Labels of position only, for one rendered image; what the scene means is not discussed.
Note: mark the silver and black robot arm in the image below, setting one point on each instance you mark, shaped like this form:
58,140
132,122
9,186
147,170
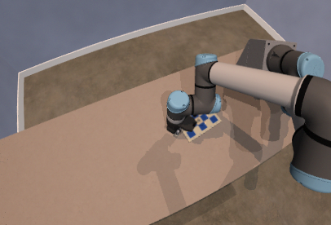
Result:
311,164

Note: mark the blue and cream chessboard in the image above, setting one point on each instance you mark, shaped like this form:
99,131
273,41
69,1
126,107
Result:
206,123

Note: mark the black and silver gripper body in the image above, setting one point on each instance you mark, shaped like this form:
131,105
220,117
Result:
188,124

